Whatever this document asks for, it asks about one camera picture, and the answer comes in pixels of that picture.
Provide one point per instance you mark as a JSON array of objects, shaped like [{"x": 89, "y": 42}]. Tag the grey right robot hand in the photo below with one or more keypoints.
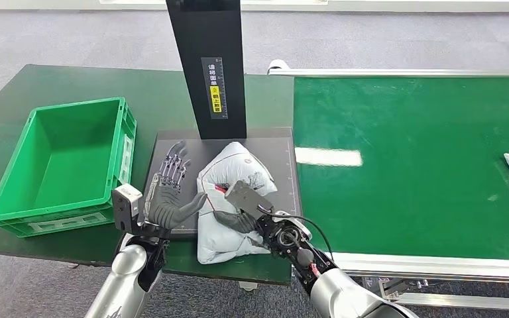
[{"x": 237, "y": 223}]

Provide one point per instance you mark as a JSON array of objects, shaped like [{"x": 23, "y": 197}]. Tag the green plastic crate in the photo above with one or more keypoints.
[{"x": 65, "y": 158}]

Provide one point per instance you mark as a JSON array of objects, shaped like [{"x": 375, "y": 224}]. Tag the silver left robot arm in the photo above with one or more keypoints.
[{"x": 123, "y": 285}]

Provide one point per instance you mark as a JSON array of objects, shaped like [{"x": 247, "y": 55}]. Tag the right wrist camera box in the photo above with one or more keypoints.
[{"x": 248, "y": 199}]

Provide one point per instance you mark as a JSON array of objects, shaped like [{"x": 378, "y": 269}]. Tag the green conveyor belt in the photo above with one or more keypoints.
[{"x": 412, "y": 123}]

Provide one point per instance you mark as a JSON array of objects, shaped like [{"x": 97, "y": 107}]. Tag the black scanner column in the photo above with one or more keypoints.
[{"x": 210, "y": 35}]

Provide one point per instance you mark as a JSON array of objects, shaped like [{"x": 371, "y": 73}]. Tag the black yellow column label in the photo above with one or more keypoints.
[{"x": 215, "y": 87}]

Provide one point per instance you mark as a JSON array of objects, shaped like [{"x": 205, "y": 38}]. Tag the aluminium conveyor side rail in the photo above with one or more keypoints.
[
  {"x": 434, "y": 265},
  {"x": 390, "y": 72}
]

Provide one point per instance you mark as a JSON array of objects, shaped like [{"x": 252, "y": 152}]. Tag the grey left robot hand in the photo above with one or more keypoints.
[{"x": 166, "y": 208}]

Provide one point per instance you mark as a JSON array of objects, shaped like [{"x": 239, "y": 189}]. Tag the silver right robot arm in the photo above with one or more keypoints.
[{"x": 342, "y": 294}]

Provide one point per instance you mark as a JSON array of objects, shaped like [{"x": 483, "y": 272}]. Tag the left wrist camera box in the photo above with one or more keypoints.
[{"x": 126, "y": 206}]

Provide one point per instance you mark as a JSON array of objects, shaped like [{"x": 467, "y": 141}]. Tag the grey conveyor frame bracket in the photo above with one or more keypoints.
[{"x": 395, "y": 287}]

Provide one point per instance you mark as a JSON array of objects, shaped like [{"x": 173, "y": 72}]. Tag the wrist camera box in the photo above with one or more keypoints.
[
  {"x": 248, "y": 199},
  {"x": 126, "y": 206}
]

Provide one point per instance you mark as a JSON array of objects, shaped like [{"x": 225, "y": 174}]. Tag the white table foot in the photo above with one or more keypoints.
[{"x": 248, "y": 286}]

